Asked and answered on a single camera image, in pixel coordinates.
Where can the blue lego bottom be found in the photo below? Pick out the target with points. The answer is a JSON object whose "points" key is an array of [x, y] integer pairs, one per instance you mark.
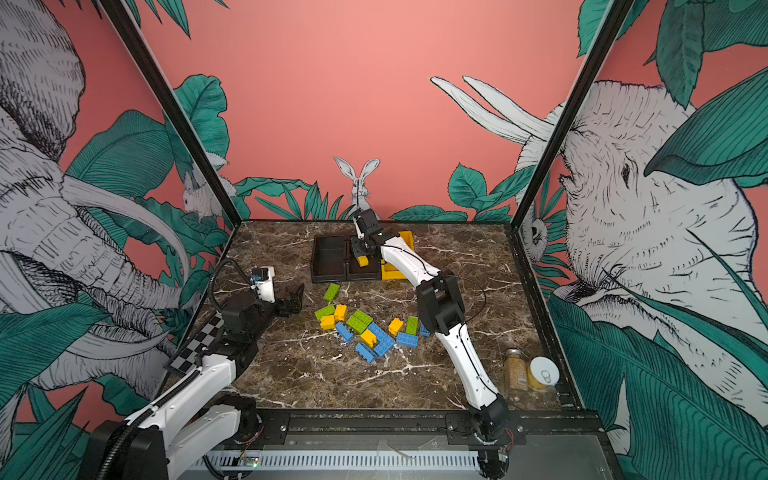
{"points": [[365, 352]]}

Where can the green lego left small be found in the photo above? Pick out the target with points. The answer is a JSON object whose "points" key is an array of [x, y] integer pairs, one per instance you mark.
{"points": [[326, 311]]}

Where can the black frame post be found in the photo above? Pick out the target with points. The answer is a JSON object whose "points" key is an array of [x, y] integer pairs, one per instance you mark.
{"points": [[124, 24], [611, 24]]}

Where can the white slotted cable duct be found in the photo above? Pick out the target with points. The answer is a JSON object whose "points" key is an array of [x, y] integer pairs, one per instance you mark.
{"points": [[357, 460]]}

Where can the yellow bin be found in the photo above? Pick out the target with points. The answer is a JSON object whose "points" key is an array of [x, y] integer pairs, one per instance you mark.
{"points": [[392, 271]]}

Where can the left black bin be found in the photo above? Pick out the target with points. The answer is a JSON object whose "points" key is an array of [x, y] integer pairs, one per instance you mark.
{"points": [[328, 264]]}

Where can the black front rail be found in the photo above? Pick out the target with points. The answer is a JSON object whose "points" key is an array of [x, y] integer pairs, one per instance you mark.
{"points": [[280, 425]]}

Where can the yellow can white lid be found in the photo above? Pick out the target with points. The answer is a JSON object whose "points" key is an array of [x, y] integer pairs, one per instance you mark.
{"points": [[542, 373]]}

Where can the yellow lego beside green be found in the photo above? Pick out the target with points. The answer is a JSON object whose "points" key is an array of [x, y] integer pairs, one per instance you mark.
{"points": [[340, 313]]}

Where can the left black frame post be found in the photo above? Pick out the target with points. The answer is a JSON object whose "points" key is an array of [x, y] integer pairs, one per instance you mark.
{"points": [[124, 24]]}

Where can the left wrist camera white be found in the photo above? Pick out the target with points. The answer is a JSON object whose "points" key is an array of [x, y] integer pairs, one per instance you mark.
{"points": [[262, 283]]}

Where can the large blue lego centre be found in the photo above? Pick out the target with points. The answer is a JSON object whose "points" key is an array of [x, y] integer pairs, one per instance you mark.
{"points": [[384, 341]]}

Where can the black bin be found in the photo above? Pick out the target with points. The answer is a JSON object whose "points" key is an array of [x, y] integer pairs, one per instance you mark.
{"points": [[328, 264], [360, 270]]}

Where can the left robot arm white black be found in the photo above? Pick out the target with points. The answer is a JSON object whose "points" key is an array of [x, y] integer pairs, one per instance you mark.
{"points": [[165, 438]]}

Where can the large green lego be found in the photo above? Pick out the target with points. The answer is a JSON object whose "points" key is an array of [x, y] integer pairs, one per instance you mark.
{"points": [[359, 321]]}

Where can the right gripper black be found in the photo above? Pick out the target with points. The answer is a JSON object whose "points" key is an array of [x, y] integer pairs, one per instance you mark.
{"points": [[358, 246]]}

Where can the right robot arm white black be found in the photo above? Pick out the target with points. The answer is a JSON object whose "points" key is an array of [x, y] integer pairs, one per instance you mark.
{"points": [[441, 309]]}

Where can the right black frame post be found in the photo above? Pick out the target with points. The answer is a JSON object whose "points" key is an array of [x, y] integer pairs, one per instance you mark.
{"points": [[611, 24]]}

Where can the middle black bin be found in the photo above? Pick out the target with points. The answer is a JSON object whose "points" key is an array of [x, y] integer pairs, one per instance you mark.
{"points": [[360, 270]]}

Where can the checkerboard calibration plate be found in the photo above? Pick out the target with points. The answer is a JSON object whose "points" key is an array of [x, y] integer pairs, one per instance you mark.
{"points": [[190, 353]]}

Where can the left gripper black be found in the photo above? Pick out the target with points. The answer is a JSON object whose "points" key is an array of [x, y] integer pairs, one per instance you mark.
{"points": [[293, 300]]}

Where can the glass jar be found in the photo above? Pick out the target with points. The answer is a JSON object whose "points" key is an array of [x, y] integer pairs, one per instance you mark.
{"points": [[515, 371]]}

